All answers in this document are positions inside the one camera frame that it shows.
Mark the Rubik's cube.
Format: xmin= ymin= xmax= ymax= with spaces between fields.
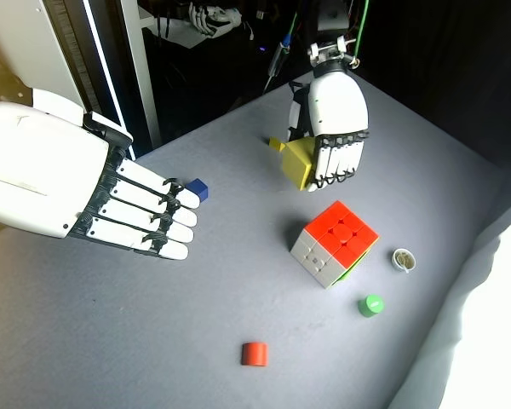
xmin=289 ymin=199 xmax=381 ymax=290

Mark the green cylinder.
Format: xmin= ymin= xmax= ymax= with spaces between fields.
xmin=357 ymin=293 xmax=386 ymax=319

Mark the green cable with blue plug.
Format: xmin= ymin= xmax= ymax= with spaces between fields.
xmin=283 ymin=11 xmax=299 ymax=48

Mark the white cabinet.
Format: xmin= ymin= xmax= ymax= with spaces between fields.
xmin=0 ymin=0 xmax=162 ymax=161

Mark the white sheet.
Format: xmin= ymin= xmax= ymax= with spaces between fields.
xmin=387 ymin=208 xmax=511 ymax=409

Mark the grey table cloth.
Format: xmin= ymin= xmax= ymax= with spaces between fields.
xmin=0 ymin=76 xmax=511 ymax=409

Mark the yellow cube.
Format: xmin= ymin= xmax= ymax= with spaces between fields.
xmin=280 ymin=136 xmax=316 ymax=191

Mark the spare white robot hand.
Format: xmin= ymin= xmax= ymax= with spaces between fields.
xmin=188 ymin=2 xmax=243 ymax=39

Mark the white adapter with cable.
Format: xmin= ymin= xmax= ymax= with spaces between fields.
xmin=261 ymin=37 xmax=291 ymax=94

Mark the red cylinder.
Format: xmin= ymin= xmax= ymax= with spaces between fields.
xmin=240 ymin=341 xmax=269 ymax=367

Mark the small white filled cup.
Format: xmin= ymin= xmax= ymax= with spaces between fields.
xmin=392 ymin=247 xmax=417 ymax=274

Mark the small blue cube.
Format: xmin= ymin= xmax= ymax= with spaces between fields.
xmin=186 ymin=178 xmax=210 ymax=200

